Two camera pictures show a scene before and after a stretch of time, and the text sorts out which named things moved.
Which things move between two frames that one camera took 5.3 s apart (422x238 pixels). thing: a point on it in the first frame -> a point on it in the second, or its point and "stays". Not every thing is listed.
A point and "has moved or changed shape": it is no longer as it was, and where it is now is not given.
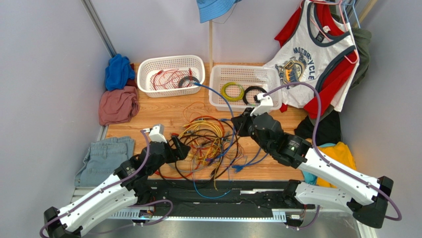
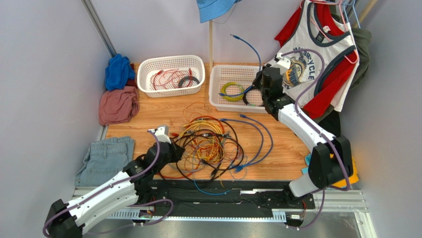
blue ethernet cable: (236, 167) has moved or changed shape
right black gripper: (245, 123) -> (260, 82)
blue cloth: (118, 72) stays
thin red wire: (172, 78) stays
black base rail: (272, 195) stays
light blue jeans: (102, 159) stays
